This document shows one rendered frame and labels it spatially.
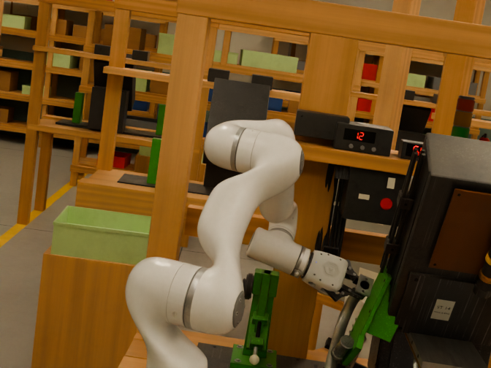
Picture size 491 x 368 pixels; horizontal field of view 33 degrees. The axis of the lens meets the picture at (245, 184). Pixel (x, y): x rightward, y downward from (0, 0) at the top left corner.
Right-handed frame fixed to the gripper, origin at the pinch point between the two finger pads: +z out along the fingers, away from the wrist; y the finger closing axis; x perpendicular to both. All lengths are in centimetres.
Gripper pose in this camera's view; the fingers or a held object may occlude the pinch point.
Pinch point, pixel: (359, 288)
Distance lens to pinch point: 222.5
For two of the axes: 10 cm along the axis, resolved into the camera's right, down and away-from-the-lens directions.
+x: -2.5, 5.3, 8.1
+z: 9.2, 4.0, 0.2
